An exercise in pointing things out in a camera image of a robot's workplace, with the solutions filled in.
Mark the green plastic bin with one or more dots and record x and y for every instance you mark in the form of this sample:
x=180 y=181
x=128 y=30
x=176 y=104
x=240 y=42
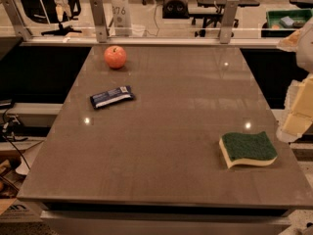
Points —
x=287 y=19

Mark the black camera box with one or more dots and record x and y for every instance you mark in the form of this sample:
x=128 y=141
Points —
x=175 y=9

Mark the cardboard box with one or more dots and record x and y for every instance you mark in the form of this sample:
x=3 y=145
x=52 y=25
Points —
x=13 y=210

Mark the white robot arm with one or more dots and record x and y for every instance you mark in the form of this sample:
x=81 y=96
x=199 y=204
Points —
x=301 y=43

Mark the blue rxbar blueberry bar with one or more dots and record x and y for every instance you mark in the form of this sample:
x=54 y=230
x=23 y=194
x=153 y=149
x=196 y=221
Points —
x=112 y=96

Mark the right metal bracket post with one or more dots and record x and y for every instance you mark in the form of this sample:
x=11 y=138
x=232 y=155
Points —
x=230 y=10

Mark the green and yellow sponge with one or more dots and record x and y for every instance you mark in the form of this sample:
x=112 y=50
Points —
x=247 y=149

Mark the red apple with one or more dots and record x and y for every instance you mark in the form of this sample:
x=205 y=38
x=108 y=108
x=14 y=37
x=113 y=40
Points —
x=115 y=57

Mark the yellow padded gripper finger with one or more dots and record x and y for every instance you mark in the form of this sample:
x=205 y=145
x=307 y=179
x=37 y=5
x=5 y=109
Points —
x=297 y=115

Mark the white numbered pillar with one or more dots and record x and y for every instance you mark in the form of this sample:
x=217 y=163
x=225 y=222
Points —
x=121 y=17

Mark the left metal bracket post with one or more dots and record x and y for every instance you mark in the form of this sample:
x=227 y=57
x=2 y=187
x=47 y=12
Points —
x=16 y=19

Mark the middle metal bracket post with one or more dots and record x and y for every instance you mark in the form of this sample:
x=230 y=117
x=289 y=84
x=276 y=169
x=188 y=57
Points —
x=99 y=19

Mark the metal bracket post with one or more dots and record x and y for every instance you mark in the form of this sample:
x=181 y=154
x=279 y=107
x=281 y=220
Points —
x=16 y=19
x=99 y=19
x=230 y=10

